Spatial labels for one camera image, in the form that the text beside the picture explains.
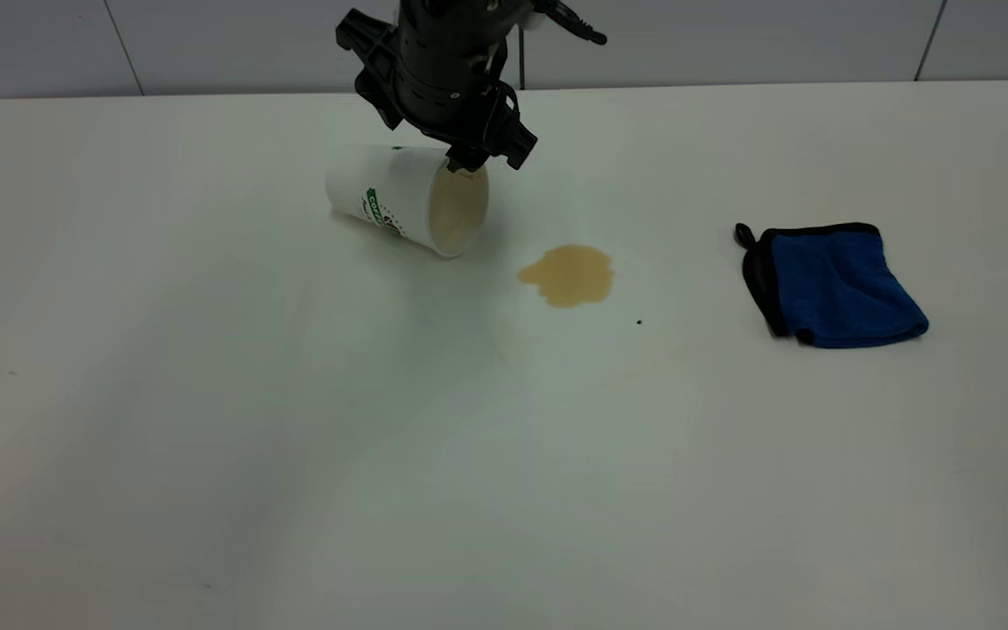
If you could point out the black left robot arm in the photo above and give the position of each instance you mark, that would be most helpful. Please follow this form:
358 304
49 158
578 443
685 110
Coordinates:
451 13

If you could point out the white paper coffee cup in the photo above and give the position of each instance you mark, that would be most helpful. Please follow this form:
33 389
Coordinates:
390 197

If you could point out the blue microfibre cloth black trim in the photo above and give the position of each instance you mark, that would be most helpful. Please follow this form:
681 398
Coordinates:
836 289

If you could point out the brown coffee spill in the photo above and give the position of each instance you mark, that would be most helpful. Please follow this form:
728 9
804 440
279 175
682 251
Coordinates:
569 276

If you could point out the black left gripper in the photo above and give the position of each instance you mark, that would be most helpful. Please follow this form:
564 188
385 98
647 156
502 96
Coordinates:
443 79

